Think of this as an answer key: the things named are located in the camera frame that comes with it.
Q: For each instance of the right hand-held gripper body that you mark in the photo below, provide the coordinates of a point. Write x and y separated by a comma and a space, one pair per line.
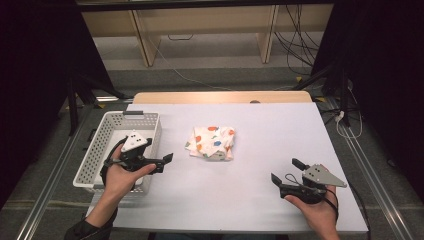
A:
320, 176

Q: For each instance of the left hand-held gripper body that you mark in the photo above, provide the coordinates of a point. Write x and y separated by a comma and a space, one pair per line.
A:
133, 141

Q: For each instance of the white perforated plastic basket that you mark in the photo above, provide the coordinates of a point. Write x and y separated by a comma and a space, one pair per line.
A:
96, 146

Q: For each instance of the white cloth with coloured spots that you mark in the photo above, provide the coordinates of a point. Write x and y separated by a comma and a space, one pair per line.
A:
211, 143

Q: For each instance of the person's right hand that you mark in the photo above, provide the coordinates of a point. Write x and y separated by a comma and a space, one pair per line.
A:
320, 215

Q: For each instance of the person's left hand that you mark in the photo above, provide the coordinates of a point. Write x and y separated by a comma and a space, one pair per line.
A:
121, 181

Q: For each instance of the black tripod stand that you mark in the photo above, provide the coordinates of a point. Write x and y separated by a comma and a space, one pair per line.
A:
72, 103
343, 96

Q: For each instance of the light wooden table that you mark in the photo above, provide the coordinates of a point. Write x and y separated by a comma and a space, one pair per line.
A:
216, 97

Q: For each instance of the black curtain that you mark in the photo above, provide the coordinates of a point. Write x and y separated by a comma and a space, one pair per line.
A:
33, 83
390, 83

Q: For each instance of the aluminium floor rail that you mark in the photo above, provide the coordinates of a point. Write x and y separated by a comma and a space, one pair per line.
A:
50, 186
376, 186

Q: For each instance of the light wooden shelf frame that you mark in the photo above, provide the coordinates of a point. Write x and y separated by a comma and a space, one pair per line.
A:
206, 20

